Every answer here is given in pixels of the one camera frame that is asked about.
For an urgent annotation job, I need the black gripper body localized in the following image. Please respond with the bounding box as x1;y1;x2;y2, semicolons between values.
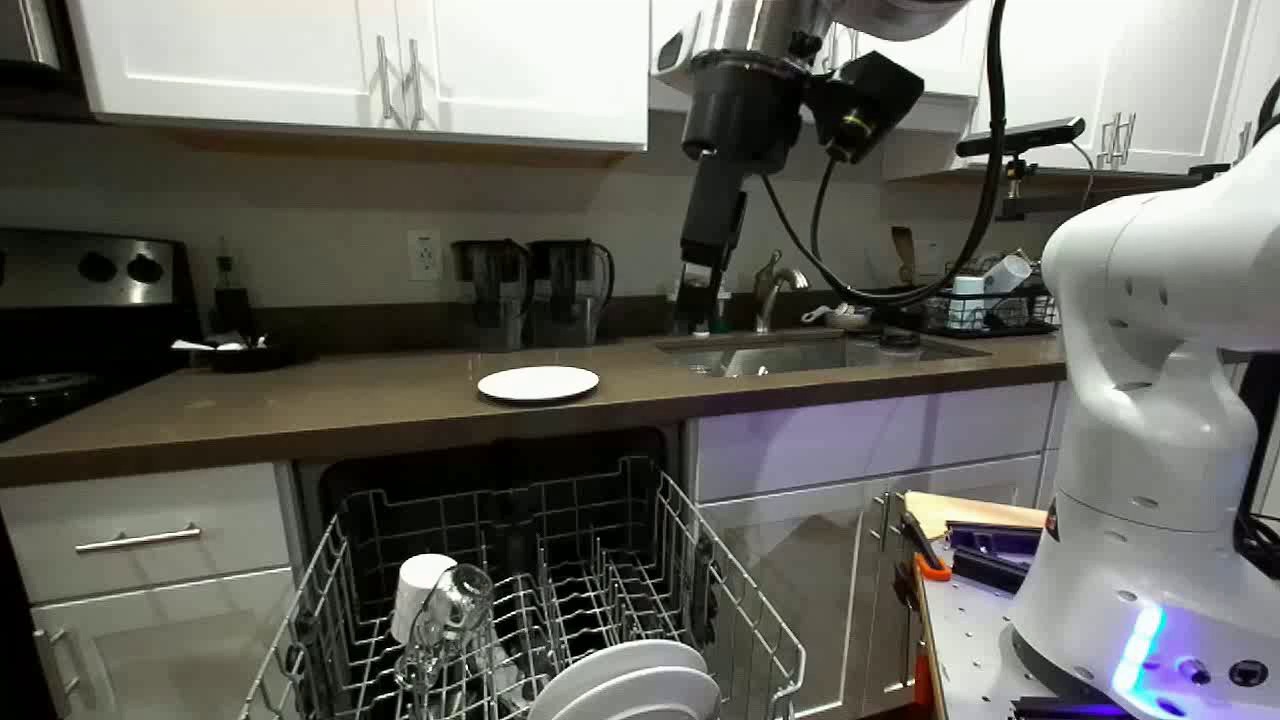
678;50;807;272

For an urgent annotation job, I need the white round plate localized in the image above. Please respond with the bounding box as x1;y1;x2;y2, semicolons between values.
472;362;605;410
526;635;712;720
564;659;726;720

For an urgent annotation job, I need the chrome kitchen faucet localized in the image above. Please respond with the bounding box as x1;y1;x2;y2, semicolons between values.
744;255;812;335

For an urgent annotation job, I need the steel kitchen sink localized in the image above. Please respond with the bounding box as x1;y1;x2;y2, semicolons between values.
655;329;994;386

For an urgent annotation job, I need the white sink base cabinet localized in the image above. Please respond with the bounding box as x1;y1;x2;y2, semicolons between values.
685;379;1072;720

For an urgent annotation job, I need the metal dish rack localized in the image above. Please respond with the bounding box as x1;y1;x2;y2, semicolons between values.
294;426;694;720

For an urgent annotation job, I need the dish drying rack with dishes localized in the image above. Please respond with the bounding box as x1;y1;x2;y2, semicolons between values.
916;253;1065;342

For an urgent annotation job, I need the wooden board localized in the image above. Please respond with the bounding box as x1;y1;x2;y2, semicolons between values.
900;488;1055;545

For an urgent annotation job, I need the clear drinking glass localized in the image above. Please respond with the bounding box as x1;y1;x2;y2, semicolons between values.
420;561;500;671

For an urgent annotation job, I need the white cup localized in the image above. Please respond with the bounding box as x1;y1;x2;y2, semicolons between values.
387;547;459;649

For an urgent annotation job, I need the black dish with white paper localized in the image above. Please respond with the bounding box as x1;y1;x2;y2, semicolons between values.
168;332;311;376

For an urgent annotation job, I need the dark bottle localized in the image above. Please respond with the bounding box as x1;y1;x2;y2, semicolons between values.
210;237;262;342

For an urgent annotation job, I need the black steel kitchen stove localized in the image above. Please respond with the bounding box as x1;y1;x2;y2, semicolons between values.
0;226;210;445

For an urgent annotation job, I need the white base cabinet with drawer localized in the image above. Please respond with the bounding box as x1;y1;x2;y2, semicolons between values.
0;460;303;720

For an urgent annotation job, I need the dark over-range microwave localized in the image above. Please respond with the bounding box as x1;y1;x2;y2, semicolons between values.
0;0;71;88

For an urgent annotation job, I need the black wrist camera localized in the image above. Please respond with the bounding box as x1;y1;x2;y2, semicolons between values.
804;50;929;167

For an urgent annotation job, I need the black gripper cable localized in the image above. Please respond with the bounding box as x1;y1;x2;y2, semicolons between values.
758;0;1014;311

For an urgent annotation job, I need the white wall outlet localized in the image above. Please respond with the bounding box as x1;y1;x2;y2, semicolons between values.
406;226;450;285

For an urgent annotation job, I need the black stereo camera on stand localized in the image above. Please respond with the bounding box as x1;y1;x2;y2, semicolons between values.
953;112;1094;226

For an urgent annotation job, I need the orange handled tool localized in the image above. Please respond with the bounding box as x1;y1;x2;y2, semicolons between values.
894;506;961;589

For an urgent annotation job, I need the white wire dishwasher rack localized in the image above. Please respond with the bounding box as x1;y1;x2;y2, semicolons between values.
237;452;812;720

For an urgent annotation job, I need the black robot base cable bundle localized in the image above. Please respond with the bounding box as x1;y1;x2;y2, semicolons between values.
1227;351;1280;579

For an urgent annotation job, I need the silver drawer handle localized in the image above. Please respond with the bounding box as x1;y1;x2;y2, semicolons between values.
71;522;210;561

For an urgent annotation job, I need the silver cabinet door handle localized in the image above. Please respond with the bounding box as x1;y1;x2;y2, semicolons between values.
45;622;90;705

